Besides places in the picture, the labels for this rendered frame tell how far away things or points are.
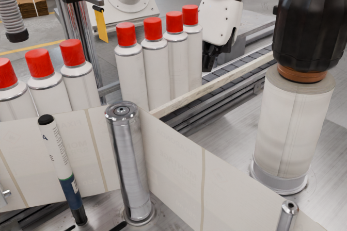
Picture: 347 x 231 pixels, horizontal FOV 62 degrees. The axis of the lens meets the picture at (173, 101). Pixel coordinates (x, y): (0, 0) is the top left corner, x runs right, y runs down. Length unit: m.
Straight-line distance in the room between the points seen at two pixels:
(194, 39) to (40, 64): 0.31
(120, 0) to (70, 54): 0.85
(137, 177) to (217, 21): 0.40
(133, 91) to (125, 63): 0.06
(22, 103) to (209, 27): 0.40
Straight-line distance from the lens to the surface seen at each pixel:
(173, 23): 0.57
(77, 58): 0.48
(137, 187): 0.39
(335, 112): 0.79
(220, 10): 0.65
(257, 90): 0.81
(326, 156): 0.58
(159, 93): 0.58
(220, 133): 0.58
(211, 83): 0.67
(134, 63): 0.53
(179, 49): 0.58
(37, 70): 0.47
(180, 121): 0.62
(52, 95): 0.47
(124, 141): 0.33
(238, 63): 0.85
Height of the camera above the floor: 1.25
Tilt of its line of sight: 34 degrees down
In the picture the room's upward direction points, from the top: 3 degrees counter-clockwise
